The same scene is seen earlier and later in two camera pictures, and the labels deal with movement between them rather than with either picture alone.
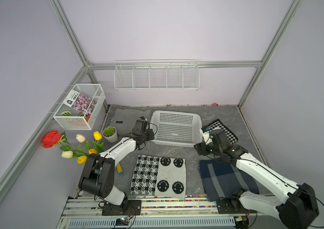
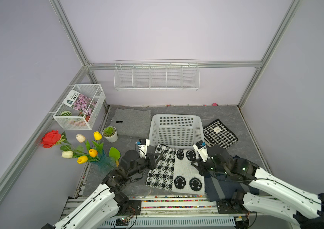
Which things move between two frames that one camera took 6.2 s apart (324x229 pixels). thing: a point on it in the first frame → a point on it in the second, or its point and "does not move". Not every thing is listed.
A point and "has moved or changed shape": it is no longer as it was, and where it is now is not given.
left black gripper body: [147, 135] → [142, 163]
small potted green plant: [109, 133] does not move
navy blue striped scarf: [220, 179] does not move
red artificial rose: [50, 139] does not move
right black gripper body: [208, 149] → [208, 166]
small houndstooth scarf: [205, 131] does not move
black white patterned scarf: [165, 177] has moved or changed shape
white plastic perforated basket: [176, 128] does not move
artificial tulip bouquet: [82, 150] does not move
